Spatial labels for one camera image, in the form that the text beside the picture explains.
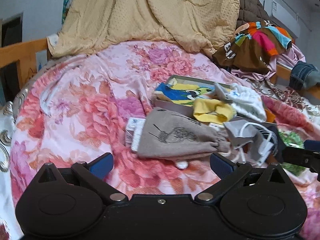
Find white plastic packet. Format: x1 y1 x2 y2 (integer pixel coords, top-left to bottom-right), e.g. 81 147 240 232
125 117 147 153

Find yellow sock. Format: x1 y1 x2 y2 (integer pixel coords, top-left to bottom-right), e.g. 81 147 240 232
192 99 237 124

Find brown quilted jacket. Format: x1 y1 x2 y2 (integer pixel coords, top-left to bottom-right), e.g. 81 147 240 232
235 0 273 30

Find white air conditioner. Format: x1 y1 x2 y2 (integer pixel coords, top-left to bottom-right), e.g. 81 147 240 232
264 0 300 38

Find tan quilt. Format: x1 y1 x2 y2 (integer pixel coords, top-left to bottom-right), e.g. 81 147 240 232
47 0 240 58

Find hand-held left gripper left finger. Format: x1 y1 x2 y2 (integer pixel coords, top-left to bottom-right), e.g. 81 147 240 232
37 152 125 204

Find brown colourful striped garment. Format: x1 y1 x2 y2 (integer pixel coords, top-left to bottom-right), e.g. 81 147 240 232
212 21 293 74

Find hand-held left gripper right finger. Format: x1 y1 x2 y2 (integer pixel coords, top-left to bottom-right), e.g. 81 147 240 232
195 152 292 204

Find pink floral bed blanket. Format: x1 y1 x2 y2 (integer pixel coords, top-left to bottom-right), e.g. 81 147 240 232
0 41 320 240

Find small grey sock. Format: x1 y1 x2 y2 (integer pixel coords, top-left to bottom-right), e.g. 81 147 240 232
214 82 233 103

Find grey face mask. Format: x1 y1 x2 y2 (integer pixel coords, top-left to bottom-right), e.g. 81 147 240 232
224 120 273 167

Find blue jeans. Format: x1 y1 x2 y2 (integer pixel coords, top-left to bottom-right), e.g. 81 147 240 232
289 61 320 90

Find cartoon printed box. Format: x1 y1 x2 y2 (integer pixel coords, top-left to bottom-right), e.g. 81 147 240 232
152 75 275 130

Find dark striped sock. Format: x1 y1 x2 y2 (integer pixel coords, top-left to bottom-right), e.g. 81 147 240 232
257 125 287 165

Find green printed cloth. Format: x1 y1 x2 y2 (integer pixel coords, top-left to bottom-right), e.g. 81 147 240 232
277 130 310 177

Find colourful patterned cloth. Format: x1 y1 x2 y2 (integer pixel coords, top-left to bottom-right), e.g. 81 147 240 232
62 0 77 27

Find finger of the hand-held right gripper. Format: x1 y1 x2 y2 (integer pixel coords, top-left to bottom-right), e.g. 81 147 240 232
282 139 320 174

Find white sock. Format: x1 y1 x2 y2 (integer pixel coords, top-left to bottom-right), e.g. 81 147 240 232
226 82 267 122

